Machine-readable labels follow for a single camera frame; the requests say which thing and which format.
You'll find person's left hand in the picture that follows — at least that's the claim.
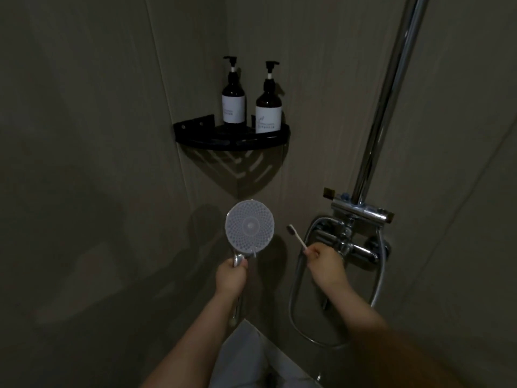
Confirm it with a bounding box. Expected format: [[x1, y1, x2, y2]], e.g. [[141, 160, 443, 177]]
[[215, 258, 249, 298]]

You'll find person's right hand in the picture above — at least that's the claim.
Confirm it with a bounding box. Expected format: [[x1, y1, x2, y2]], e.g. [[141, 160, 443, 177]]
[[303, 242, 347, 290]]

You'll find white toothbrush with dark bristles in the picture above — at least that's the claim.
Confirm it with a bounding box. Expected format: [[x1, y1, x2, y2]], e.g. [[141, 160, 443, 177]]
[[287, 224, 309, 252]]

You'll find round white shower head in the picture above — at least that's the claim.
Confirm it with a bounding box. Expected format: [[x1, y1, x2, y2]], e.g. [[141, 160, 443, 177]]
[[225, 199, 275, 267]]

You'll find person's right forearm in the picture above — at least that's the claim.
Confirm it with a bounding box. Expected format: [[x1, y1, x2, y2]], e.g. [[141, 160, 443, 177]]
[[323, 279, 465, 388]]

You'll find person's left forearm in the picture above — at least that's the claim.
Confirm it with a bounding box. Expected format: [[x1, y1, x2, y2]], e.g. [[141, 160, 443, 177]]
[[140, 289, 243, 388]]

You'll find chrome shower mixer valve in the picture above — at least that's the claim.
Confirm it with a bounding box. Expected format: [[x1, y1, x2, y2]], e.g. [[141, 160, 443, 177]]
[[311, 187, 395, 272]]

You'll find black corner shower shelf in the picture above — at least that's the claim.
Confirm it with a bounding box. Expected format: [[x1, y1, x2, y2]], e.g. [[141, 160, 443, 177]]
[[174, 115, 291, 152]]

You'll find dark pump bottle white label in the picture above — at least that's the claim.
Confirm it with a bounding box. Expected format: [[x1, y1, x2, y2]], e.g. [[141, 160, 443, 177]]
[[221, 56, 246, 126], [255, 61, 283, 134]]

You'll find chrome shower riser pipe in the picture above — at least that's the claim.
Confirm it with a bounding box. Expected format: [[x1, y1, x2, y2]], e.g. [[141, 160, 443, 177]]
[[351, 0, 430, 206]]

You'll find chrome shower hose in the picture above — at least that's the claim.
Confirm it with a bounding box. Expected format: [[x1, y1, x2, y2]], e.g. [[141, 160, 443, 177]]
[[288, 216, 387, 349]]

